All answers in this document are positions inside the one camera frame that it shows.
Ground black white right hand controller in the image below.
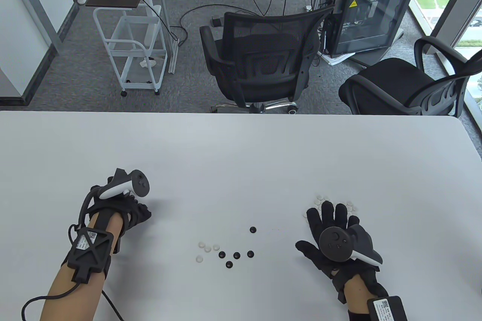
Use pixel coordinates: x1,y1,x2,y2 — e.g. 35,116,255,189
319,225,383,266

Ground person's left hand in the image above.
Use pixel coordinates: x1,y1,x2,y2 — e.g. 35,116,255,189
81,193,152,254

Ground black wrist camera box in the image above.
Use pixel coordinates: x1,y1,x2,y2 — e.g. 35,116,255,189
367,296,409,321
67,227,114,284

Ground black white left hand controller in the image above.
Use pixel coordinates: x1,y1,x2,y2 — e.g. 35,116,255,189
98,168,150,199

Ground black office chair curved armrests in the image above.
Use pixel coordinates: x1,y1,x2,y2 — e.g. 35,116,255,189
338,36,482,116

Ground black mesh office chair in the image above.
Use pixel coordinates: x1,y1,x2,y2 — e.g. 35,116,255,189
200,6,336,114

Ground group of white Go stones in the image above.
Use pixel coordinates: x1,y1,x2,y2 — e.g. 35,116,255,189
303,195,358,220

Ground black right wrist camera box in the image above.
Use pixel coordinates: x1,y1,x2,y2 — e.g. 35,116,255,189
367,296,409,321

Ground white rolling cart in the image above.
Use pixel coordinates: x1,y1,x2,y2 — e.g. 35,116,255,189
93,5,168,96

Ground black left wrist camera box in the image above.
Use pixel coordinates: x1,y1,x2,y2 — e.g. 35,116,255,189
67,227,114,284

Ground black looped floor cable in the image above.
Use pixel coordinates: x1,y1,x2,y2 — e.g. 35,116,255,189
180,4,260,47

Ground aluminium profile rods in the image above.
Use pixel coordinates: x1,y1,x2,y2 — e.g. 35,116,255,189
153,0,179,73

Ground black white hand controller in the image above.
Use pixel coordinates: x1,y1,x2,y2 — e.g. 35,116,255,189
319,225,383,266
98,168,150,199

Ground pile of mixed Go stones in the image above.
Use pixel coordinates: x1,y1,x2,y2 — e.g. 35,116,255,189
196,227,257,269

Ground black glass computer tower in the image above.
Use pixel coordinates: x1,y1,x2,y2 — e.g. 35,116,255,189
325,0,416,56

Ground person's left forearm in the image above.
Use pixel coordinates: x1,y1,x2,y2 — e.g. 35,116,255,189
40,212,125,321

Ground person's right hand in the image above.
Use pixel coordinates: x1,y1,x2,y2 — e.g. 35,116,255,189
295,201,390,303

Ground white papers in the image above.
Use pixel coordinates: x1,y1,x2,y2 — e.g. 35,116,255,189
320,52,356,65

